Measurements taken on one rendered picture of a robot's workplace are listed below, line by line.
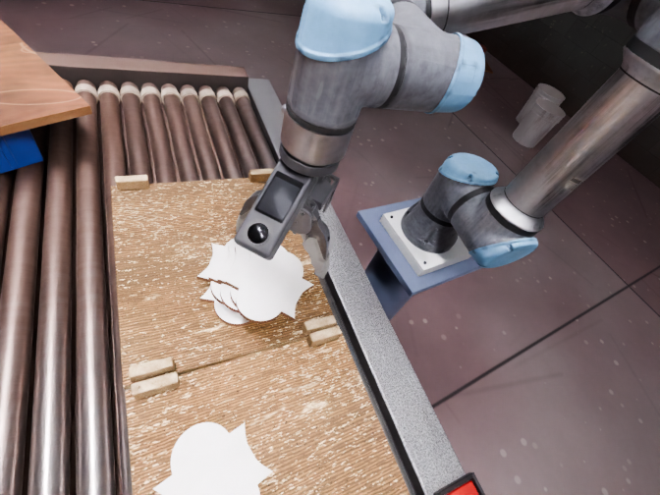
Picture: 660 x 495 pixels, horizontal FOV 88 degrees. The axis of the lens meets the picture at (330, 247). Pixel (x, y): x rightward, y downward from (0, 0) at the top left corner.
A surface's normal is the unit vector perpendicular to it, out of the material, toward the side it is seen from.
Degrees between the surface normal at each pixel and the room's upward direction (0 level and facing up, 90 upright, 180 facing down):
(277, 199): 31
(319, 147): 90
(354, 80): 90
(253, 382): 0
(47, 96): 0
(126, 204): 0
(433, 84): 76
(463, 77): 66
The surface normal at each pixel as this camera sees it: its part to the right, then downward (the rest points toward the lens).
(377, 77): 0.34, 0.68
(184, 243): 0.26, -0.59
